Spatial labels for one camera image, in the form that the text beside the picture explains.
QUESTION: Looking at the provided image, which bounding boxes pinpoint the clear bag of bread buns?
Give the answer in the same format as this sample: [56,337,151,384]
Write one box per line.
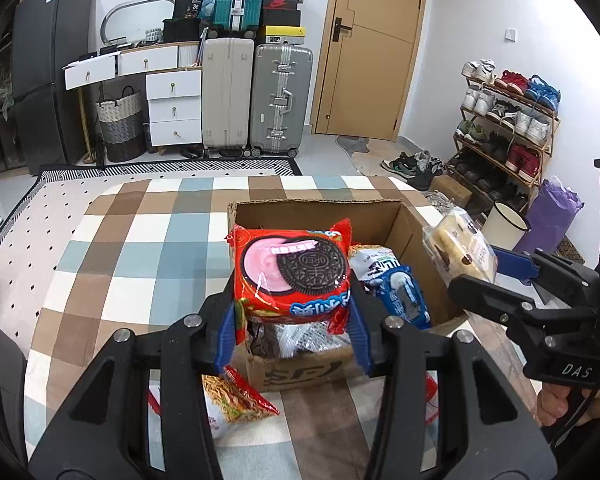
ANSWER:
[422,207,498,286]

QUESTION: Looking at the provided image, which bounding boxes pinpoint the silver grey snack bag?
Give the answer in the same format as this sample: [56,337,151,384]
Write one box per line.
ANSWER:
[247,321,351,359]

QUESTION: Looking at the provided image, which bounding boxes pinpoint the white noodle snack bag front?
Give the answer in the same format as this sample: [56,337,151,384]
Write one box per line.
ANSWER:
[201,365,279,440]

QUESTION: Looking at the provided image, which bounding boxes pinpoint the white noodle snack bag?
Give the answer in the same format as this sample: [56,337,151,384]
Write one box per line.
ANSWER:
[348,245,401,282]
[201,365,279,440]

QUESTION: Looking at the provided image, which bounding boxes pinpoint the blue Oreo cookie bag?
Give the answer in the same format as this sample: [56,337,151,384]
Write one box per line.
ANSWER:
[362,266,431,330]

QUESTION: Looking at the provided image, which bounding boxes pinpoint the red Oreo cookie pack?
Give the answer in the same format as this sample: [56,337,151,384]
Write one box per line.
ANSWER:
[226,218,352,342]

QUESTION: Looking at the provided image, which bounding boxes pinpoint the red white snack bag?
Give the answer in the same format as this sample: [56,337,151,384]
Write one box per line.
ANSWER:
[425,373,439,426]

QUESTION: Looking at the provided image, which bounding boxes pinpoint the person's right hand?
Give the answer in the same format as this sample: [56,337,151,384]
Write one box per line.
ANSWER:
[536,384,600,427]

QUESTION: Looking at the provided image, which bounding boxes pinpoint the white trash bin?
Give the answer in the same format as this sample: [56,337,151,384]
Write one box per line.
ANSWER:
[481,202,531,250]

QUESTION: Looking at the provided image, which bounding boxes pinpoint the purple bag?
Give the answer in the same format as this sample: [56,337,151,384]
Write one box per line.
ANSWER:
[514,176,584,254]

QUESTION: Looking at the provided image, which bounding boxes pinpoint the small cardboard box on floor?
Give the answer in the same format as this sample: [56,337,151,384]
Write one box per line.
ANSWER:
[429,174,471,207]

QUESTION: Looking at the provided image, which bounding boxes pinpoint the plaid checkered tablecloth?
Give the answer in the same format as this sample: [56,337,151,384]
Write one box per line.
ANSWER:
[21,173,537,480]

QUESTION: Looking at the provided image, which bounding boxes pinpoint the brown cardboard SF Express box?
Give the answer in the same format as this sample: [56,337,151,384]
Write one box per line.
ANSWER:
[227,200,466,391]

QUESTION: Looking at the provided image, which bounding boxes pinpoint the shoes on floor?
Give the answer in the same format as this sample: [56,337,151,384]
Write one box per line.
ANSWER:
[380,151,444,192]

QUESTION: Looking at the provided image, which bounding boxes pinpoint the wooden shoe rack with shoes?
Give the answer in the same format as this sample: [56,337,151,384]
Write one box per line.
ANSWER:
[446,58,562,214]

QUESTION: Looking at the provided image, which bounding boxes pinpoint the grey door mat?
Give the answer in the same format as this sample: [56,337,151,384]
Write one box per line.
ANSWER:
[336,136,370,156]

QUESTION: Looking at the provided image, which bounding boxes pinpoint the woven laundry basket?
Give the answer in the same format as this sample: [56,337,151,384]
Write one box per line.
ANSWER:
[96,84,147,162]

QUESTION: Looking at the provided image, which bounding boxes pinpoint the wooden door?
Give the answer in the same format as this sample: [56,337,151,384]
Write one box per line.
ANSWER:
[311,0,425,141]

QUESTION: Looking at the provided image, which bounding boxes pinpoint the silver grey suitcase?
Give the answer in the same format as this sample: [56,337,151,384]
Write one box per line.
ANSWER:
[249,44,313,158]

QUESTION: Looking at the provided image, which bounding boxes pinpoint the white drawer desk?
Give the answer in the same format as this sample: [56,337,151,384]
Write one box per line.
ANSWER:
[64,41,202,148]

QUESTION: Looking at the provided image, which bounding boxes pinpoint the beige suitcase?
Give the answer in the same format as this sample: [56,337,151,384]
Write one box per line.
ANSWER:
[201,38,254,151]

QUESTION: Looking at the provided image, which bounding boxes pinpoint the black storage box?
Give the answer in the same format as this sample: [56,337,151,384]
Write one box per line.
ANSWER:
[162,0,204,44]

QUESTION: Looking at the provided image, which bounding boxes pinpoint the stack of shoe boxes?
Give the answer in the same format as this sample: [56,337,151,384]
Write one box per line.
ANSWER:
[258,0,306,46]

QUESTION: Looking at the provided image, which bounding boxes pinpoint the black refrigerator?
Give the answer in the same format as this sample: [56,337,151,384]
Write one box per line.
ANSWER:
[12,0,92,176]

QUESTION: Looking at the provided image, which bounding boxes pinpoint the wall light switch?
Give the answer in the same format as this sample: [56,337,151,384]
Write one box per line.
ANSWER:
[504,28,517,42]

